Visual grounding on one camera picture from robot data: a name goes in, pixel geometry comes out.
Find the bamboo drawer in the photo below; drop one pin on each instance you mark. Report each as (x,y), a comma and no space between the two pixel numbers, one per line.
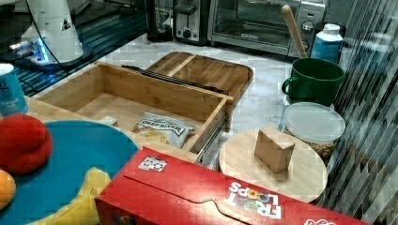
(126,95)

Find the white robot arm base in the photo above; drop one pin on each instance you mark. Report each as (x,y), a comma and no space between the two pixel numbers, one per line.
(52,40)

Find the Deep River chips bag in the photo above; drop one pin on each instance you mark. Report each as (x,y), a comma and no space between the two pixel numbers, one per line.
(163,129)

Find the round bamboo lid with knob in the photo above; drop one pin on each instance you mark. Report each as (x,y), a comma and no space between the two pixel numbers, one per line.
(276,161)

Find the red Froot Loops box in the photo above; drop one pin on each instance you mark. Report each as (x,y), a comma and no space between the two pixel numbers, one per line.
(157,189)

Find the black appliance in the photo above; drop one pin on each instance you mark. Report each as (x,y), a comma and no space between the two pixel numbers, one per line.
(158,13)

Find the small white packet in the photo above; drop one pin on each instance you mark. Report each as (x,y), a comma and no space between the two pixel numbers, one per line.
(109,121)

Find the silver black toaster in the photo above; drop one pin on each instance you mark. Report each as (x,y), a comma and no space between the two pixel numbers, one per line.
(190,21)

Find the silver toaster oven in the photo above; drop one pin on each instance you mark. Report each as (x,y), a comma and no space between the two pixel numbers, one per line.
(260,25)

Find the clear plastic nut container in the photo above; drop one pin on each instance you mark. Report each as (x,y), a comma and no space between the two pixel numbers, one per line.
(315,124)

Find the green plastic mug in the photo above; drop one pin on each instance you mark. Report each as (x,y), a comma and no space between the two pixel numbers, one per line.
(313,80)

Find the blue round plate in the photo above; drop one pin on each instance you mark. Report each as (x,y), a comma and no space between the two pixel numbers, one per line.
(78,146)

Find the blue white bottle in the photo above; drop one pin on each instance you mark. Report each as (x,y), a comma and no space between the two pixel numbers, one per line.
(327,43)

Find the yellow banana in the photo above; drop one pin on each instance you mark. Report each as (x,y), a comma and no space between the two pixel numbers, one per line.
(82,210)

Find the red plush toy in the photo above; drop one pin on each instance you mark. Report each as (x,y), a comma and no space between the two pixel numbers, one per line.
(25,144)

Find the blue salt canister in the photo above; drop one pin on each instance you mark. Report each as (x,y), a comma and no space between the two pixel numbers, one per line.
(11,94)

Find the orange fruit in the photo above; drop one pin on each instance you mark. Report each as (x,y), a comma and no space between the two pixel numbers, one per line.
(7,188)

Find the metal drawer slide rail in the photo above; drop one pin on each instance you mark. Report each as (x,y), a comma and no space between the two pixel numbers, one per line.
(211,147)

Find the wooden utensil handle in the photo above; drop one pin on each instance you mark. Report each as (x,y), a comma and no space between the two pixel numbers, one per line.
(293,30)

